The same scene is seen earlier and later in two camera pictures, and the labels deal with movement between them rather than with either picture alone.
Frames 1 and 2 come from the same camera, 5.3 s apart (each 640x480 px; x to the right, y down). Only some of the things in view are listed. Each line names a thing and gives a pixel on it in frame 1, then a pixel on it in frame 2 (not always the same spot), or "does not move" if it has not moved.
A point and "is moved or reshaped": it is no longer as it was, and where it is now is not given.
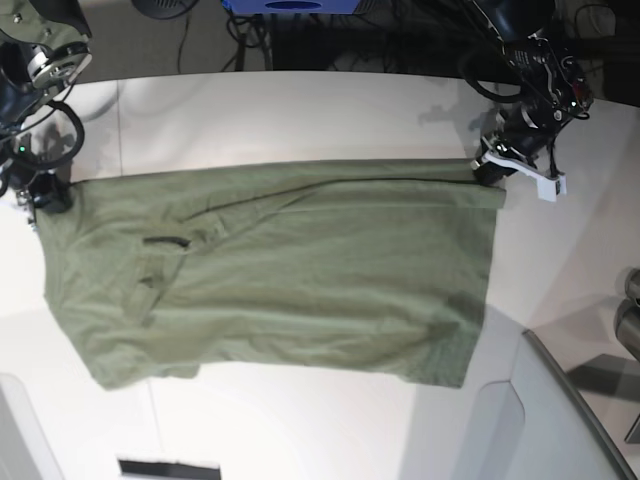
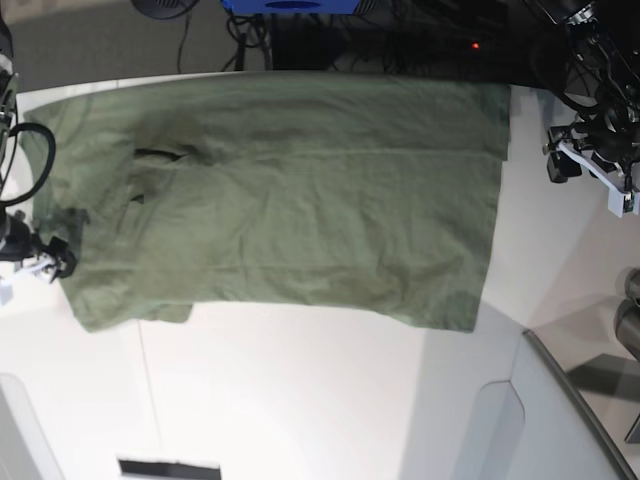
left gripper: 47,191 to 18,246
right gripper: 517,141 to 610,154
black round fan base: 165,9 does not move
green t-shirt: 370,267 is moved or reshaped
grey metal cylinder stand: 627,317 does not move
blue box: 290,7 does not move
